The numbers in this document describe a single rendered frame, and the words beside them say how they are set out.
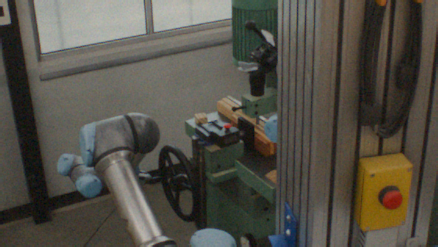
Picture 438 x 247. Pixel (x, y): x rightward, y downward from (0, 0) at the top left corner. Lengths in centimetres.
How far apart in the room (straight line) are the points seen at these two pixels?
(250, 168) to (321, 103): 116
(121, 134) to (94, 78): 171
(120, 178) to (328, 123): 75
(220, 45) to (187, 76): 26
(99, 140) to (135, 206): 21
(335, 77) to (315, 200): 24
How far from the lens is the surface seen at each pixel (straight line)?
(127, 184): 173
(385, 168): 118
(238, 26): 224
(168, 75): 364
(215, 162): 227
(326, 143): 117
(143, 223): 169
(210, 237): 170
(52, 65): 341
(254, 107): 236
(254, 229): 236
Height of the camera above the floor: 206
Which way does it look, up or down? 27 degrees down
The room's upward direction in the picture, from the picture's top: 2 degrees counter-clockwise
